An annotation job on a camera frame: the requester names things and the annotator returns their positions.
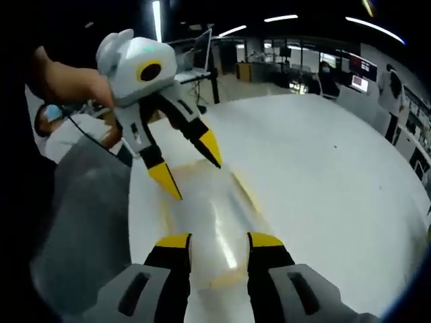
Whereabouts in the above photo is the white desk with black legs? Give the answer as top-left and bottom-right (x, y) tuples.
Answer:
(173, 69), (222, 106)

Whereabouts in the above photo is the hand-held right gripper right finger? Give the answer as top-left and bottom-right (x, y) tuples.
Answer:
(246, 231), (382, 323)

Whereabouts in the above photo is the red wall screen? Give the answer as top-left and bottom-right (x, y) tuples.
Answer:
(347, 55), (378, 93)

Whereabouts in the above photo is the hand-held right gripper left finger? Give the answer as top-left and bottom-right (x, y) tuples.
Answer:
(82, 231), (194, 323)

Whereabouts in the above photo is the person's left hand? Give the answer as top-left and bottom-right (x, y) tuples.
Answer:
(32, 44), (116, 109)

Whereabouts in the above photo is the grey perforated chair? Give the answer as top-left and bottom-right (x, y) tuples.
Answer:
(29, 140), (134, 319)

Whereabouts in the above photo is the computer monitor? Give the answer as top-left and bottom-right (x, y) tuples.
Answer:
(193, 28), (213, 73)

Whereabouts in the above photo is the transparent yellow-edged plastic buckle pack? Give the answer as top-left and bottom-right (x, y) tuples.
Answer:
(161, 157), (270, 290)

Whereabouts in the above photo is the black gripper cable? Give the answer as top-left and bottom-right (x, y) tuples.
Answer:
(65, 112), (134, 168)

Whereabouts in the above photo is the ceiling light strip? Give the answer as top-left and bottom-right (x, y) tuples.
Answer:
(263, 13), (300, 24)
(152, 0), (162, 43)
(218, 24), (248, 38)
(345, 15), (406, 46)

